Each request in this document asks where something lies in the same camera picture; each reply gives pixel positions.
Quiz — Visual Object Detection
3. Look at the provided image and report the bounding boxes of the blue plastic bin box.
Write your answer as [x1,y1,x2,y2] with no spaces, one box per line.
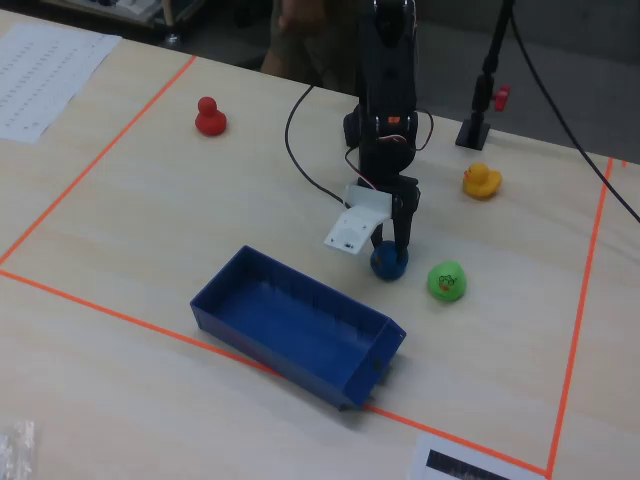
[188,244,407,413]

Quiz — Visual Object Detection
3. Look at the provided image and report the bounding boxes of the clear plastic bag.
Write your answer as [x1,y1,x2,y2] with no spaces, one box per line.
[0,419,37,480]

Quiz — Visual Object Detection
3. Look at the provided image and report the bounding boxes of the yellow rubber duck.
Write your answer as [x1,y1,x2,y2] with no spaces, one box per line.
[462,162,503,201]

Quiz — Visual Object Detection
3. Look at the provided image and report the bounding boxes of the orange tape line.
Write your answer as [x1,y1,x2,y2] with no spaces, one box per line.
[0,54,199,266]
[0,268,552,477]

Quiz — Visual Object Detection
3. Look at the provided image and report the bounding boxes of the metal cart shelf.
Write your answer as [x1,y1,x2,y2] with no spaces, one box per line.
[39,0,211,49]

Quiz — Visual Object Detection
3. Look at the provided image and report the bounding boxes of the black camera cable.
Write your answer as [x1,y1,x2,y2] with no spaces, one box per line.
[284,83,351,207]

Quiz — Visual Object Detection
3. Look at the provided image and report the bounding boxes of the paper with black print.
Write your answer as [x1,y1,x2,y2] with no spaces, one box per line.
[409,432,546,480]

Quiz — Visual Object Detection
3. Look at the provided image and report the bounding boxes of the blue rubber duck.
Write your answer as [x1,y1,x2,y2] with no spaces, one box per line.
[369,239,410,282]

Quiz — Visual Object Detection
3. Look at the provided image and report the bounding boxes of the black camera stand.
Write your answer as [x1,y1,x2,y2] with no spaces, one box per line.
[454,0,516,152]

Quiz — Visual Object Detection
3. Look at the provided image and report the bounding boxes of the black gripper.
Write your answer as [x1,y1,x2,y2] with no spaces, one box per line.
[342,102,422,253]

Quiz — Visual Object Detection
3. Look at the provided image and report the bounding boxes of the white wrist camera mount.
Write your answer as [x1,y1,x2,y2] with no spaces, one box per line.
[322,183,394,256]

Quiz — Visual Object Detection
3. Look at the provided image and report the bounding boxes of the person in dark clothes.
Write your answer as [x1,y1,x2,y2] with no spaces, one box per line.
[259,0,371,95]

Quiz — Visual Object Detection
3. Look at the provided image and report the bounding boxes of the white printed paper sheet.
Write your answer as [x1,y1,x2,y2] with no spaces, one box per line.
[0,21,123,146]

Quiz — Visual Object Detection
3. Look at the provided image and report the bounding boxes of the red rubber duck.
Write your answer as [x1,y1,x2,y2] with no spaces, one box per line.
[193,96,229,137]

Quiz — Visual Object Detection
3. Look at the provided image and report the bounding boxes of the black stand cable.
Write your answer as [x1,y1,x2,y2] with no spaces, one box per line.
[508,4,640,224]

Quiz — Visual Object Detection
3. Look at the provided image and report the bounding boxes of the green rubber duck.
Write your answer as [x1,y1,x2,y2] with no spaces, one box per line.
[426,259,469,303]

